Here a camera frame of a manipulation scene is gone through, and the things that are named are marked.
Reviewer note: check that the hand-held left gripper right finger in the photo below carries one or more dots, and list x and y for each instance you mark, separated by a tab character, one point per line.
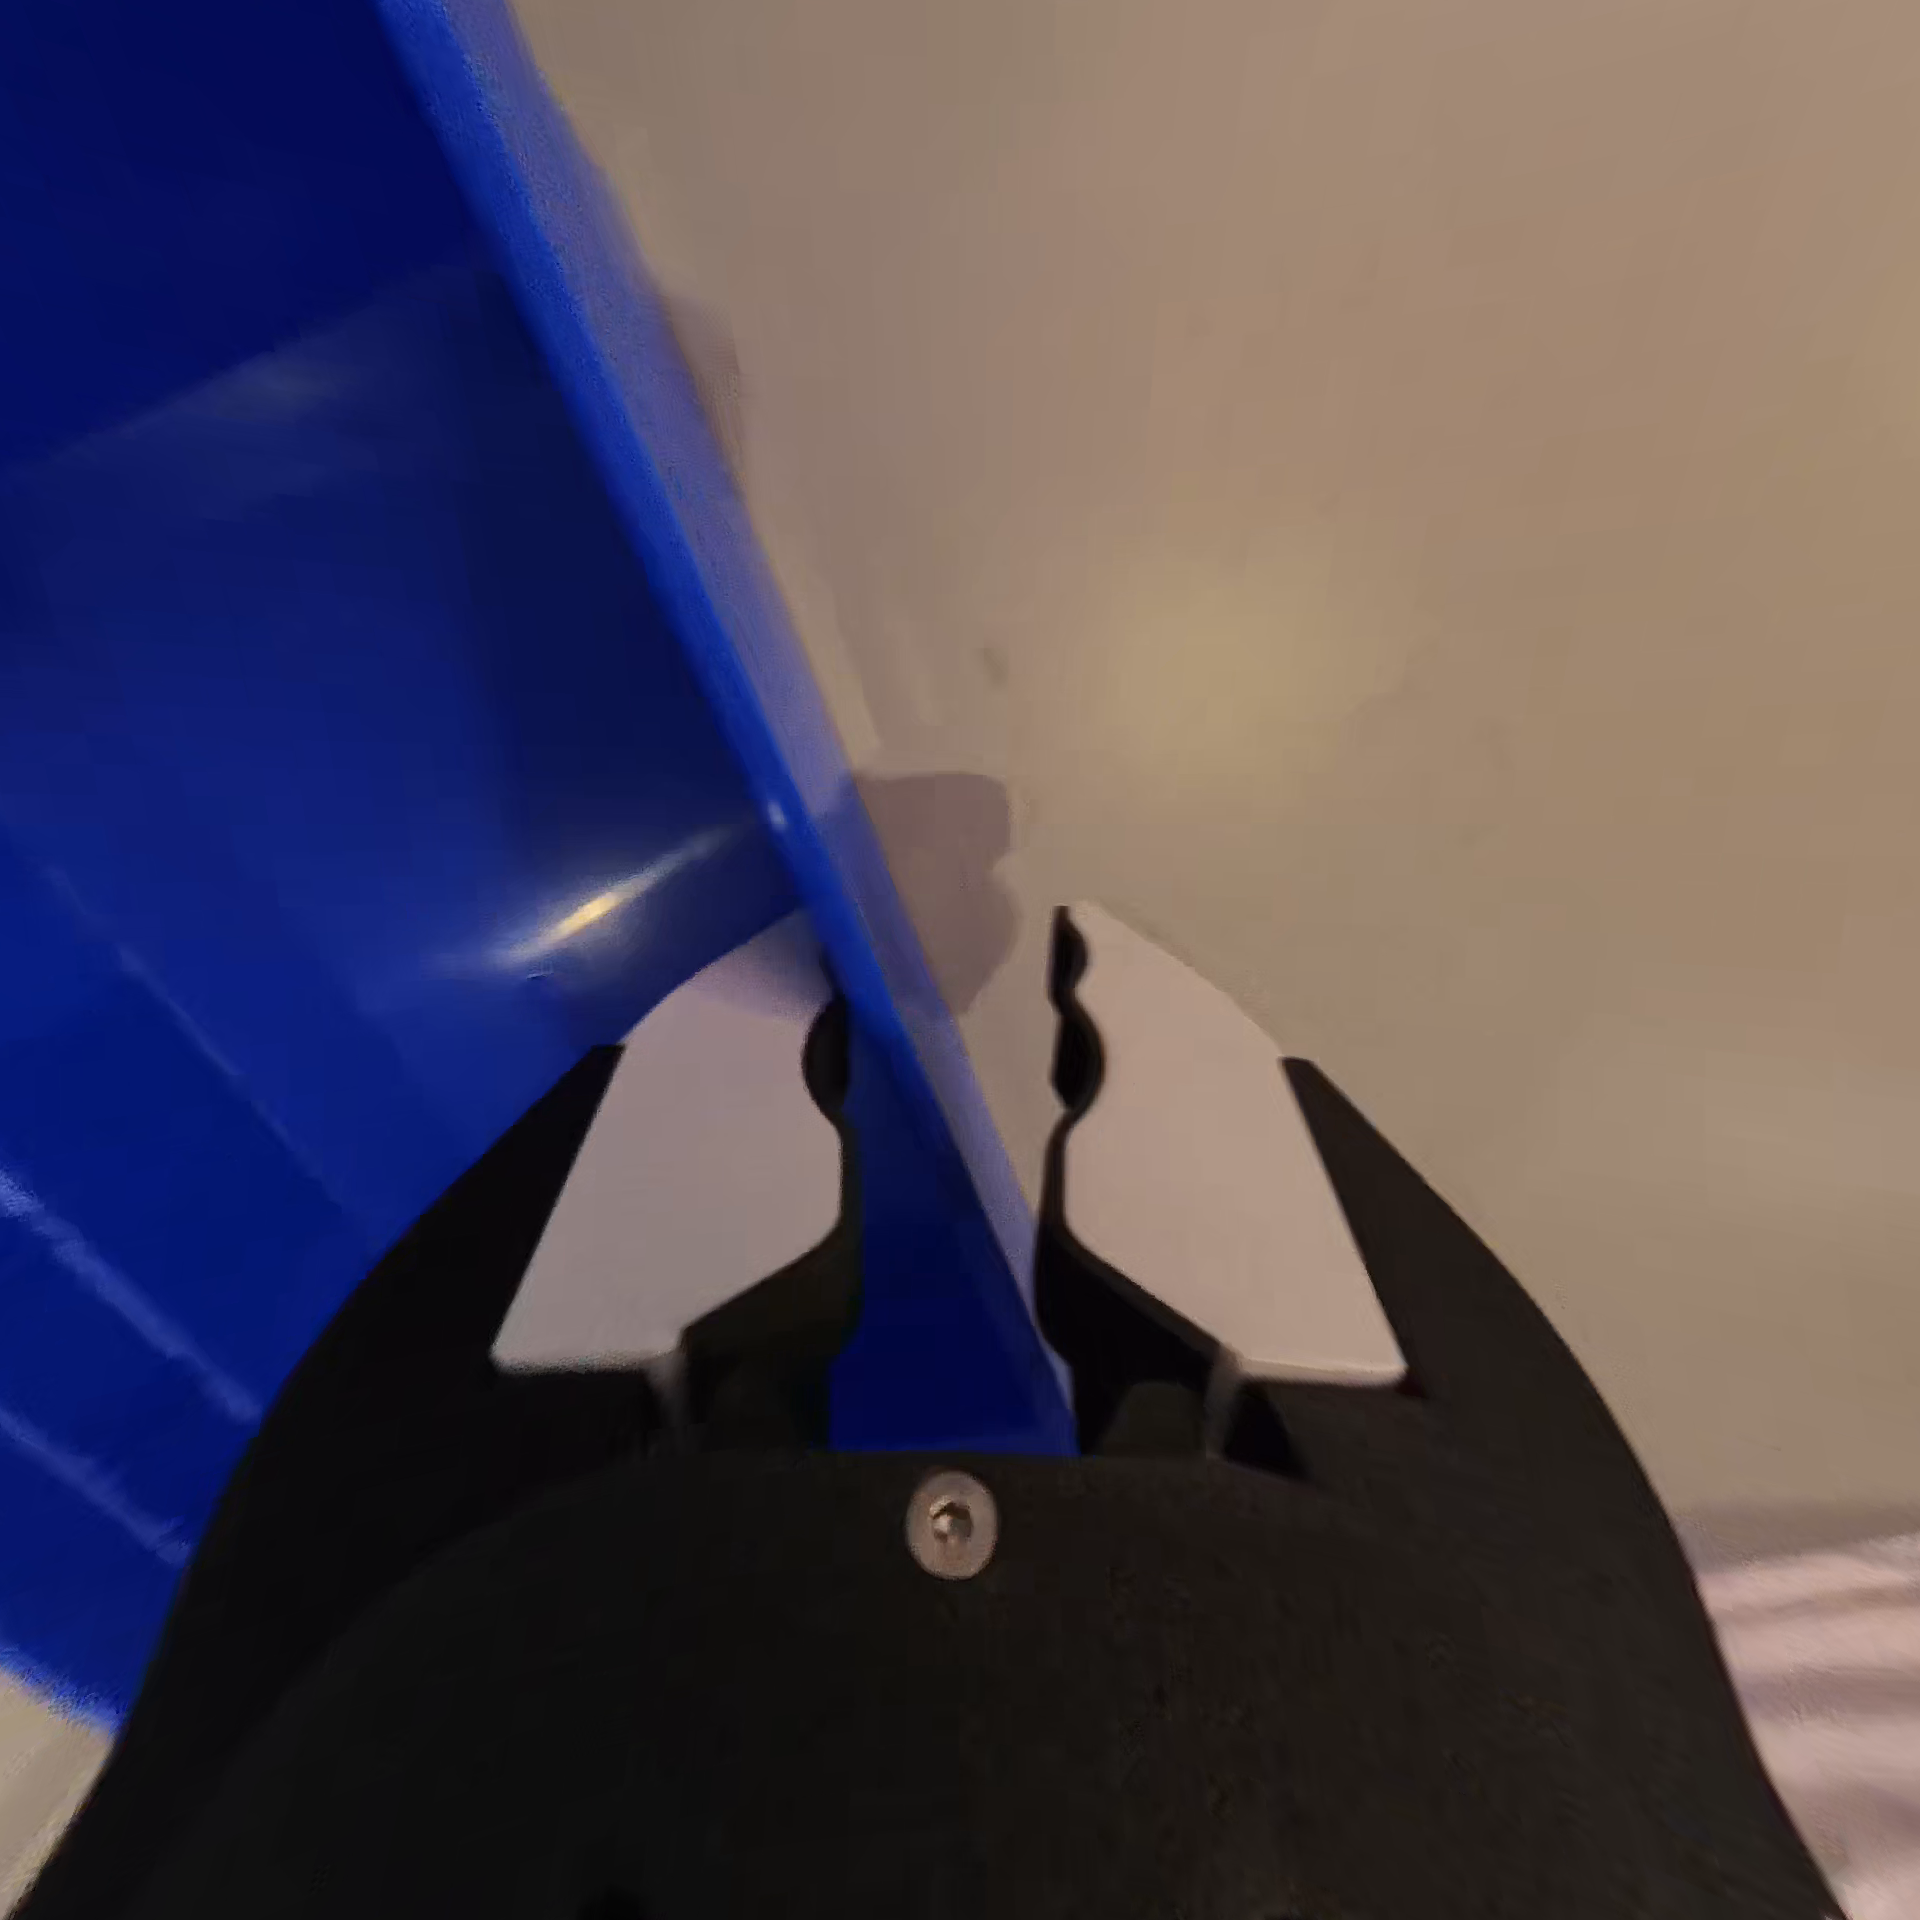
1216	1185

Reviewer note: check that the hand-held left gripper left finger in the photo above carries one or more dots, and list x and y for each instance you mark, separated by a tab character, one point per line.
675	1202

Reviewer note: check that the blue plastic bin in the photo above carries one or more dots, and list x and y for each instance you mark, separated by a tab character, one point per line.
300	751

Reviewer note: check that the person's white garment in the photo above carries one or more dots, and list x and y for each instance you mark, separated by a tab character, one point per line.
1830	1682

